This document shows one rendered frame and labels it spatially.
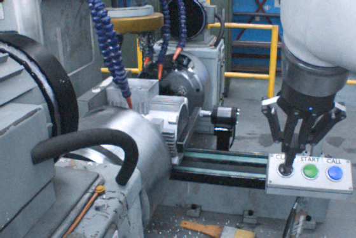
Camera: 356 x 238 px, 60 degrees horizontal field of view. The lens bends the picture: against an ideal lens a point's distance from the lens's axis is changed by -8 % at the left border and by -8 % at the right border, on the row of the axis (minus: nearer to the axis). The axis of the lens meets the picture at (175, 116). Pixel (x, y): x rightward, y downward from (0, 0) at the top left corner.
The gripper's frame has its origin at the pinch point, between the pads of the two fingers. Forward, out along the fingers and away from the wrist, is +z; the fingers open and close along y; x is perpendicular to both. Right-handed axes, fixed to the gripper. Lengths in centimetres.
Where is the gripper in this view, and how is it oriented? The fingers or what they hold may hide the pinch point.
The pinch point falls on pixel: (291, 149)
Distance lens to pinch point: 60.9
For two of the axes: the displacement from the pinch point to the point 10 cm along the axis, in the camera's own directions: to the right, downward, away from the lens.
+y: -9.7, -0.8, 2.3
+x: -1.9, 8.2, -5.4
